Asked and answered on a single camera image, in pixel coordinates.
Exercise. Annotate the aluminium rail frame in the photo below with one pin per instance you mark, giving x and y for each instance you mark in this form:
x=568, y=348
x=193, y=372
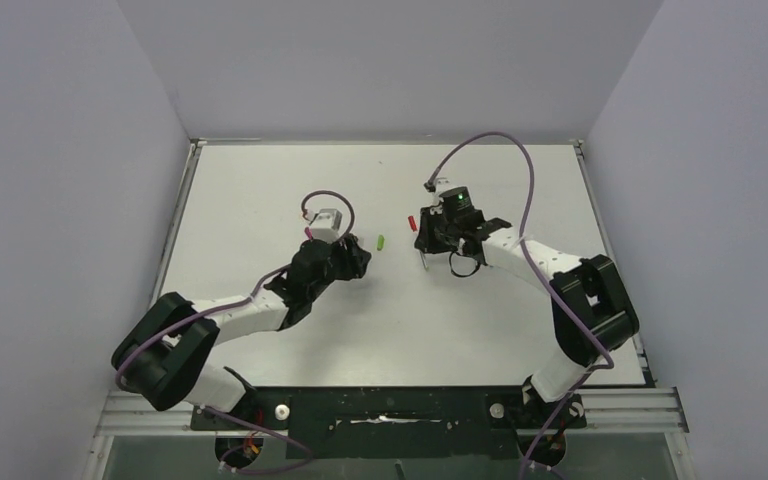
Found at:
x=604, y=410

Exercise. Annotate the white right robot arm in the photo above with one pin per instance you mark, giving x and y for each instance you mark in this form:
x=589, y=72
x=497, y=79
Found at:
x=591, y=309

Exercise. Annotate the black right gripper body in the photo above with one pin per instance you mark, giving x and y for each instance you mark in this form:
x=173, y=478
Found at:
x=433, y=239

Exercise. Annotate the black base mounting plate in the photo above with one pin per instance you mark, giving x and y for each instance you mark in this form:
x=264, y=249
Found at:
x=499, y=441

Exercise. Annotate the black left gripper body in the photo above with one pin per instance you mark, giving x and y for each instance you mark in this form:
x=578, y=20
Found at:
x=349, y=260

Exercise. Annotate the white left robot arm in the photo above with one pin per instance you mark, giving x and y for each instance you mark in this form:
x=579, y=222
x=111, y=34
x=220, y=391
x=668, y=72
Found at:
x=165, y=357

